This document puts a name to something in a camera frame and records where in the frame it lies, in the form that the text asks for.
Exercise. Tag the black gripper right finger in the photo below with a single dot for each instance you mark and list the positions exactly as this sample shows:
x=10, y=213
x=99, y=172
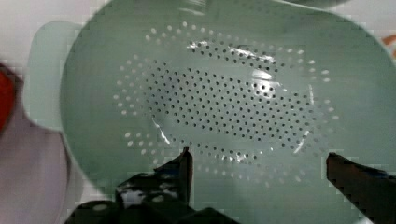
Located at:
x=371, y=190

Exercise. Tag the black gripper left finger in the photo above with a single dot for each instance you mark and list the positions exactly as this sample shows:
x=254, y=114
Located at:
x=159, y=197

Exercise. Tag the pale green plastic strainer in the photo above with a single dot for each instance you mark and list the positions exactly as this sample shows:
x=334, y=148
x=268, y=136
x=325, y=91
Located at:
x=260, y=92

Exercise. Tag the grey round plate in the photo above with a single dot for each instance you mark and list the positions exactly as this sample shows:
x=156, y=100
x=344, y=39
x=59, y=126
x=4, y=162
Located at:
x=37, y=185

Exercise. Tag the orange toy fruit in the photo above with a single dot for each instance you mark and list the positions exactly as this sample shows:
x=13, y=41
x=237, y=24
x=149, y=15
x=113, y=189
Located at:
x=390, y=42

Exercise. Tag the red ketchup bottle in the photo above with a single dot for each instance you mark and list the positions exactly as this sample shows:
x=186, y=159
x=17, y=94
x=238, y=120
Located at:
x=7, y=98

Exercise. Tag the pale green mug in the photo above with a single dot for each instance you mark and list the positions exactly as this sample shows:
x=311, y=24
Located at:
x=318, y=3

